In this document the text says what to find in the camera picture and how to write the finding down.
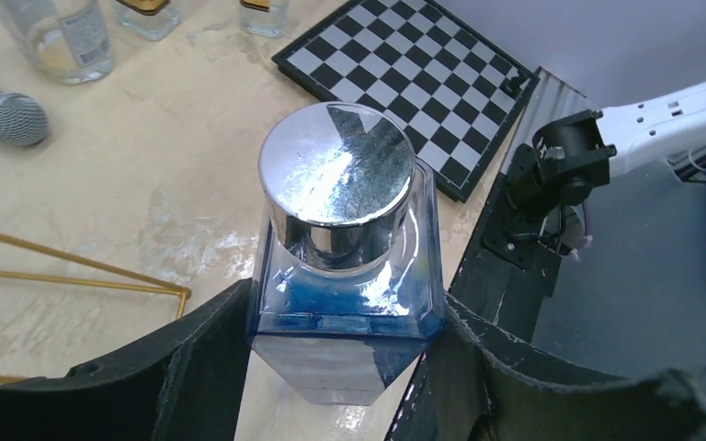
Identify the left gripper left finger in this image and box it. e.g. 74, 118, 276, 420
0, 279, 251, 440

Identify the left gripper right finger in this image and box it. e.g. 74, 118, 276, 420
386, 297, 706, 440

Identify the blue square bottle silver cap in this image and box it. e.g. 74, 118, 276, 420
247, 101, 446, 406

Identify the clear round glass bottle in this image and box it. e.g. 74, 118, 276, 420
0, 0, 115, 85

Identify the clear bottle round emblem label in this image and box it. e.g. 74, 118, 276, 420
112, 0, 181, 41

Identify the clear square bottle gold label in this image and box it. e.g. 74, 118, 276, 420
239, 0, 290, 39

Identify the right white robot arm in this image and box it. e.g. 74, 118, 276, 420
507, 82, 706, 219

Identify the black white chessboard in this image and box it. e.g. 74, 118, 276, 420
273, 0, 539, 201

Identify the black handheld microphone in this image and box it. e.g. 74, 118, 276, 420
0, 91, 50, 146

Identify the gold wire wine rack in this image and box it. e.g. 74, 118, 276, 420
0, 221, 193, 386

